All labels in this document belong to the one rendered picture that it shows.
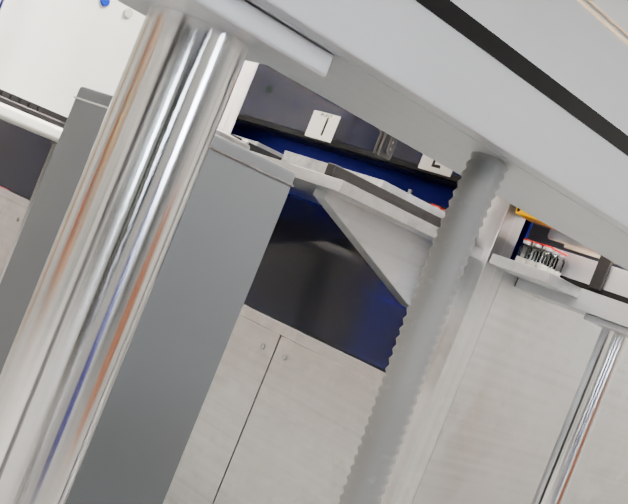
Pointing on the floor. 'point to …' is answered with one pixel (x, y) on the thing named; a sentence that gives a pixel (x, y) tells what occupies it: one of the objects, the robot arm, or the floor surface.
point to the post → (453, 350)
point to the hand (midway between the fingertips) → (385, 146)
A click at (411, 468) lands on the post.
